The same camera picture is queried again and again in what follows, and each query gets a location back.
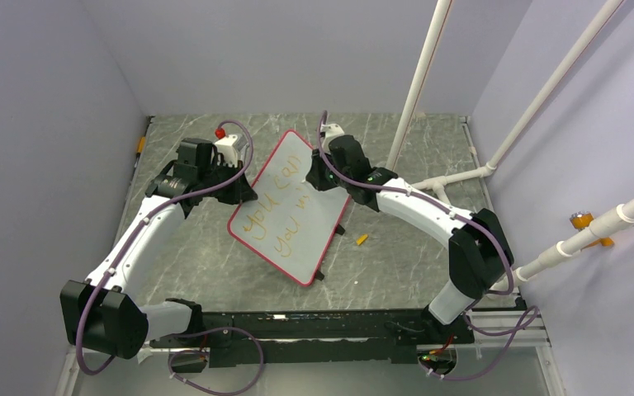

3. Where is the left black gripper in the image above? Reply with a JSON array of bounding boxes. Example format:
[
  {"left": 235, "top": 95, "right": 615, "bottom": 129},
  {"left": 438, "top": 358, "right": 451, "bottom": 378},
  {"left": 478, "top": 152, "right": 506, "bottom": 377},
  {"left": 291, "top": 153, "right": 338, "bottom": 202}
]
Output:
[{"left": 199, "top": 158, "right": 255, "bottom": 205}]

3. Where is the whiteboard with red frame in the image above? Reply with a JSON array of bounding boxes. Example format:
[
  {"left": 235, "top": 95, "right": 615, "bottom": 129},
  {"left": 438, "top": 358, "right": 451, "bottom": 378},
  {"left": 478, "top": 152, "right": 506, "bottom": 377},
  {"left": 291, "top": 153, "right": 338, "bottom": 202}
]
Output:
[{"left": 227, "top": 130, "right": 349, "bottom": 286}]

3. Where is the yellow marker cap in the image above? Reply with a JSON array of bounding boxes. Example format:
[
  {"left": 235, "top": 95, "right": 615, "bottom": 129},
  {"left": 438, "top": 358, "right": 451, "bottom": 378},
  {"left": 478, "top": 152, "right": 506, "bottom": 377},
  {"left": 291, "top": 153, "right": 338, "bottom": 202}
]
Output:
[{"left": 356, "top": 234, "right": 369, "bottom": 246}]

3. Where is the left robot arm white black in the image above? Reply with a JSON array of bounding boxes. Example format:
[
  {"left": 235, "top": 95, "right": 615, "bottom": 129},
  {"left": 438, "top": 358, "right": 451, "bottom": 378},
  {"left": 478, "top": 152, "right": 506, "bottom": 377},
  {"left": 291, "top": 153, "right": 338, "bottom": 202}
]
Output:
[{"left": 59, "top": 134, "right": 258, "bottom": 361}]

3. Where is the orange black screwdriver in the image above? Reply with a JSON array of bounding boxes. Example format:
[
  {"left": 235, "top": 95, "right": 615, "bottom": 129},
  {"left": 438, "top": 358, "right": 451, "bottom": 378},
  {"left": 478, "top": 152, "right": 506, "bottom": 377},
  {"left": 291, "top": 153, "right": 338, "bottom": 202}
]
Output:
[{"left": 133, "top": 116, "right": 154, "bottom": 169}]

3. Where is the white PVC pipe right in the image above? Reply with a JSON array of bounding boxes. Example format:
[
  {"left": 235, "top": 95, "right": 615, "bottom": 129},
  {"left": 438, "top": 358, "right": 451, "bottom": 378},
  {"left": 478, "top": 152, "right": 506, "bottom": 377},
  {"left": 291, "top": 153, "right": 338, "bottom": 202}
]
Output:
[{"left": 491, "top": 198, "right": 634, "bottom": 291}]

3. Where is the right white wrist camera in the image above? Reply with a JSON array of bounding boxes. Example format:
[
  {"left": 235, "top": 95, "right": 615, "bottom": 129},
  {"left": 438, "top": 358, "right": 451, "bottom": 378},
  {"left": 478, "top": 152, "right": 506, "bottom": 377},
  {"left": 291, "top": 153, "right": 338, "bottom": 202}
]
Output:
[{"left": 319, "top": 123, "right": 345, "bottom": 140}]

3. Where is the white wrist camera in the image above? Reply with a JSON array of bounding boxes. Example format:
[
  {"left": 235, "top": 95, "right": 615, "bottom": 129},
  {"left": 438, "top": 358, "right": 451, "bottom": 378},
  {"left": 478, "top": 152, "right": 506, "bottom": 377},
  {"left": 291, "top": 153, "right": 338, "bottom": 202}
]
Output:
[
  {"left": 319, "top": 123, "right": 345, "bottom": 140},
  {"left": 215, "top": 128, "right": 248, "bottom": 168}
]

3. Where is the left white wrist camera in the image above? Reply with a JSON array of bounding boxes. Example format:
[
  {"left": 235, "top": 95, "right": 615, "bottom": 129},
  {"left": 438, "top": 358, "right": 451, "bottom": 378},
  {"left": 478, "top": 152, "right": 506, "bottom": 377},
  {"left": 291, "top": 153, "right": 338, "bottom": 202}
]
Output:
[{"left": 215, "top": 128, "right": 248, "bottom": 168}]

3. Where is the white PVC pipe frame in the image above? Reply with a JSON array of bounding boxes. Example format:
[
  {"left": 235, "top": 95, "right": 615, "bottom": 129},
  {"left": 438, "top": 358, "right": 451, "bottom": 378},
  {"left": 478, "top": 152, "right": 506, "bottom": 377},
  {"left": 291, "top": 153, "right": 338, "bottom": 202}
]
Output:
[{"left": 385, "top": 0, "right": 624, "bottom": 206}]

